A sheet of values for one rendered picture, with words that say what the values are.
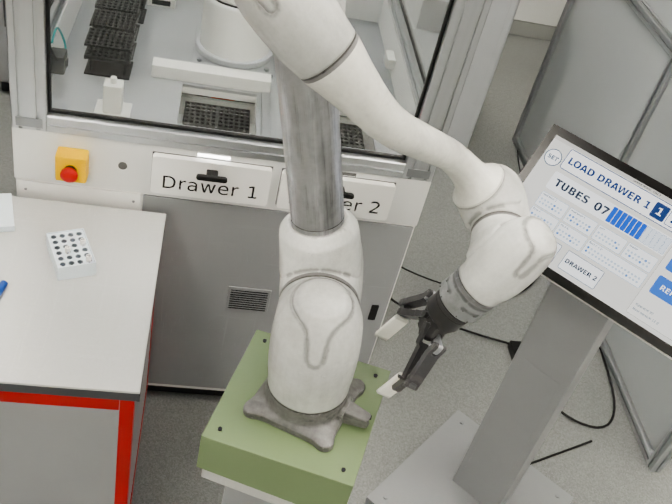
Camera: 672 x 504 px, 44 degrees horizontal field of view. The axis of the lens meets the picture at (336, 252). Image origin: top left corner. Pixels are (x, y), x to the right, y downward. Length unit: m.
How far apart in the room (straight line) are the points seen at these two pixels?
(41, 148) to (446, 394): 1.58
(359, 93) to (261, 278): 1.20
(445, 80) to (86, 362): 1.01
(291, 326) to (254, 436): 0.25
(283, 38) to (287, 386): 0.63
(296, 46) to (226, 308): 1.35
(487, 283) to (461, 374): 1.65
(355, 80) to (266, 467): 0.73
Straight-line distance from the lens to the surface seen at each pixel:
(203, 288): 2.31
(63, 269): 1.91
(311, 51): 1.11
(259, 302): 2.34
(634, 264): 1.91
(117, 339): 1.80
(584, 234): 1.93
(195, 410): 2.66
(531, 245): 1.33
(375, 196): 2.09
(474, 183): 1.43
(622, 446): 3.06
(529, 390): 2.26
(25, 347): 1.79
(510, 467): 2.46
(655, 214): 1.93
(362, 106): 1.16
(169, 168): 2.04
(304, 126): 1.36
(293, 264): 1.52
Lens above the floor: 2.08
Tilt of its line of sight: 39 degrees down
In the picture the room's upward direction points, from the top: 15 degrees clockwise
